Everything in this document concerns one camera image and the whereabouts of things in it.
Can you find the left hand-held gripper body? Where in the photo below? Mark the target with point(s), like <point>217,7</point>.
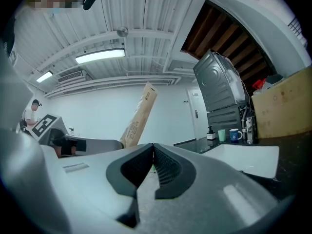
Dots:
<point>46,128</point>

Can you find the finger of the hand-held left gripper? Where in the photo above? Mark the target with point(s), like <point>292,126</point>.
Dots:
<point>102,145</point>

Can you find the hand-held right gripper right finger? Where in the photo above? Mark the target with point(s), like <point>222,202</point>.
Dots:
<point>209,194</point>

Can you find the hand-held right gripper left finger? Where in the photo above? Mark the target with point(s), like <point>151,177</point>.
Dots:
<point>87,179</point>

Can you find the white rectangular sink basin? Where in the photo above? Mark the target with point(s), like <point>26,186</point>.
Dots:
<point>246,158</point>

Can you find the dark sink counter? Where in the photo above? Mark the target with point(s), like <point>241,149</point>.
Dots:
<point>290,160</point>

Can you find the red plastic item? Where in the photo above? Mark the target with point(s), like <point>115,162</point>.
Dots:
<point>259,84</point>

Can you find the small clear pump bottle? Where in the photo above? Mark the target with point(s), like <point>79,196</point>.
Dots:
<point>71,131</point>

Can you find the tall narrow cardboard box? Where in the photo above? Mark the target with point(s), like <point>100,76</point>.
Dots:
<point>141,116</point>

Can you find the short ceiling light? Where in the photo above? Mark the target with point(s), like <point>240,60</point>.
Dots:
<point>44,76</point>

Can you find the ceiling air conditioner vent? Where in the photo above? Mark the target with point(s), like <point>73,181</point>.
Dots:
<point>72,76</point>

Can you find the light green cup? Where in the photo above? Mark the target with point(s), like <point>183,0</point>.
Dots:
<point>221,135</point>

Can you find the black and white soap dispenser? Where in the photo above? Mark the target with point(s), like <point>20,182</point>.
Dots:
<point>211,134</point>

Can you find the blue mug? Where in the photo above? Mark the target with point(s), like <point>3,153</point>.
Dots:
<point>234,135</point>

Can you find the dark grey washing machine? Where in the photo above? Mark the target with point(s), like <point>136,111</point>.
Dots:
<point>225,123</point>

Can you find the white water valve unit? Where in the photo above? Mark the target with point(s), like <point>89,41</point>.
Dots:
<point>249,129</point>

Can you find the white door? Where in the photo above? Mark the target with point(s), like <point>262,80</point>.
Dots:
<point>198,116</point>

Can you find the long ceiling light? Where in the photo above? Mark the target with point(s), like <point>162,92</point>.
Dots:
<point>100,55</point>

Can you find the large brown cardboard box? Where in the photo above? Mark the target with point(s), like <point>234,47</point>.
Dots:
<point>282,106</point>

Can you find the round silver ceiling fixture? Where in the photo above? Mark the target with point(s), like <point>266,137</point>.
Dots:
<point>122,31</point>

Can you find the black window grille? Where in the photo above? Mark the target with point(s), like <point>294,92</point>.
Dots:
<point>298,29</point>

